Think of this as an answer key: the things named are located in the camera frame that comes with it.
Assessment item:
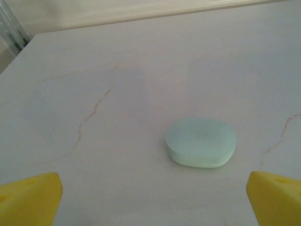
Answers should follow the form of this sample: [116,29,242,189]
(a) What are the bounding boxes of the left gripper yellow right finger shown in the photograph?
[246,170,301,226]

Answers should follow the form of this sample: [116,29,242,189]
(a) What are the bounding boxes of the light teal earbud charging case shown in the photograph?
[164,117,237,169]

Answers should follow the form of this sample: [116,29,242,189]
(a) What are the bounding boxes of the aluminium frame post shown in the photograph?
[0,0,31,56]

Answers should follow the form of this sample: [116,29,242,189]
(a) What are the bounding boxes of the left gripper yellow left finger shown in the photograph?
[0,172,63,226]

